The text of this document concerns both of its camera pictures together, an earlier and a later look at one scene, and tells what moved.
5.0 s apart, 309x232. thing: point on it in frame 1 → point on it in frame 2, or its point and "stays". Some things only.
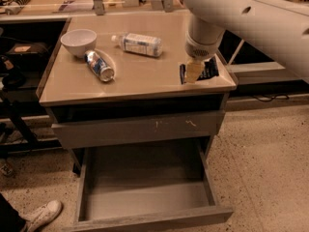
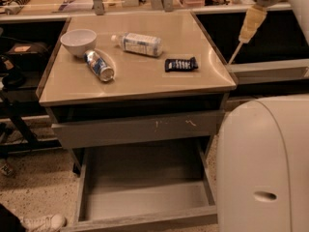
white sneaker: x=51 y=211 → x=48 y=223
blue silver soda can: x=97 y=65 stays
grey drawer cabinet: x=115 y=81 stays
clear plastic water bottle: x=139 y=43 stays
